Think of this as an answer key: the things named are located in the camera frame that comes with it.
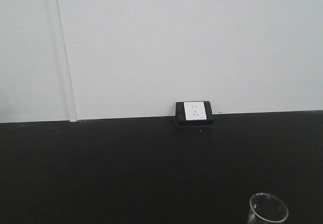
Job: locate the clear glass beaker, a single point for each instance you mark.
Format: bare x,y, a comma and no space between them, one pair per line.
267,208

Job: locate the white wall socket black base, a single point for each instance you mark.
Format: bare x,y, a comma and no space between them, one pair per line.
193,114

